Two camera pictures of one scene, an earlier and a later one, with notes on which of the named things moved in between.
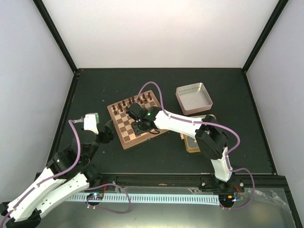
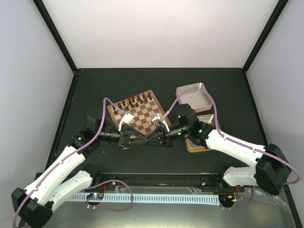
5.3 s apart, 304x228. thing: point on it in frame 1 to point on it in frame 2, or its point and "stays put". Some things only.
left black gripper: x=108 y=133 to x=128 y=130
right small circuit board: x=227 y=199 stays put
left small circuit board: x=95 y=196 stays put
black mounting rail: x=270 y=182 stays put
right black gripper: x=137 y=130 to x=167 y=139
